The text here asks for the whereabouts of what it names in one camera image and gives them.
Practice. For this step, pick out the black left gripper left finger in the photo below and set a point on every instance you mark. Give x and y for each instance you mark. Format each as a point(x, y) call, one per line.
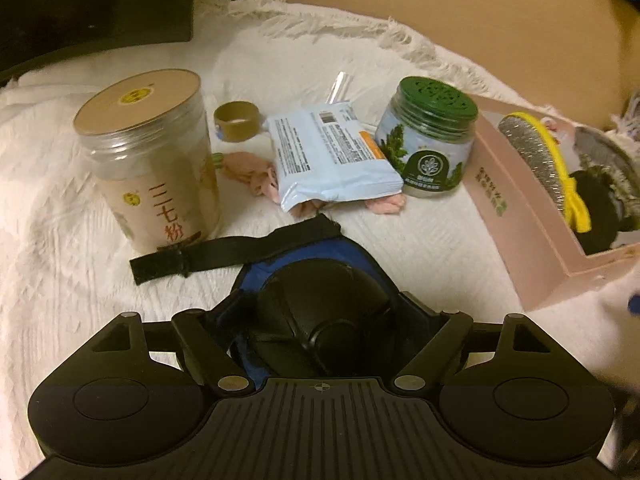
point(205, 360)

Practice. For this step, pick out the white textured table cloth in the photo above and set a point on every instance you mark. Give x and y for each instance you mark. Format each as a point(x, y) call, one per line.
point(65, 263)

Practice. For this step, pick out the light blue wipes packet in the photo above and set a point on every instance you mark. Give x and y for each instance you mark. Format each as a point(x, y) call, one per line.
point(322, 152)

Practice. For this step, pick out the black round sponge in box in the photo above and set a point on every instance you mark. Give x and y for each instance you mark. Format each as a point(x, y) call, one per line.
point(607, 212)

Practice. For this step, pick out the clear plastic tube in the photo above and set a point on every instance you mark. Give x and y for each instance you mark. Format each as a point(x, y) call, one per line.
point(339, 88)

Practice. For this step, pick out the brown tape roll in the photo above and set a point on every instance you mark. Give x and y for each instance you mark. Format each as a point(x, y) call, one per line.
point(237, 121)

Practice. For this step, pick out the black and blue knee pad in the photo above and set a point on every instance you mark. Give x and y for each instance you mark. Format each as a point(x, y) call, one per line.
point(308, 302)

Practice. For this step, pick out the grey round scrub pad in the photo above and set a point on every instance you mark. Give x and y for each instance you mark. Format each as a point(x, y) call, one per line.
point(603, 157)

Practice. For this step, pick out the green lid air freshener jar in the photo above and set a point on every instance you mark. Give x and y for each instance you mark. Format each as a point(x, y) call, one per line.
point(426, 133)

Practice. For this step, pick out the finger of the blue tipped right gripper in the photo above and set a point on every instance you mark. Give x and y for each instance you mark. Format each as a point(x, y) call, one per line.
point(634, 304)

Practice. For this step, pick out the clear jar with tan lid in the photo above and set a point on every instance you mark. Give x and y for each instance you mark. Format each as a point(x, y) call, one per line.
point(147, 144)

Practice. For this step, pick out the yellow round scrub pad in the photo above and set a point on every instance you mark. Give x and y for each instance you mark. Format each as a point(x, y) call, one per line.
point(538, 148)

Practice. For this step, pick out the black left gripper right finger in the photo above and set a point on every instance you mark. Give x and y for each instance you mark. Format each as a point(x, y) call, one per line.
point(426, 369)

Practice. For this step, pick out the pink cardboard box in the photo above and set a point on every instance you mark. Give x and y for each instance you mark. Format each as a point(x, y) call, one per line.
point(545, 261)

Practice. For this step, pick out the pink soft toy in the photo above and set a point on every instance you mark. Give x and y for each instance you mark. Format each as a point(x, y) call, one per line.
point(260, 177)

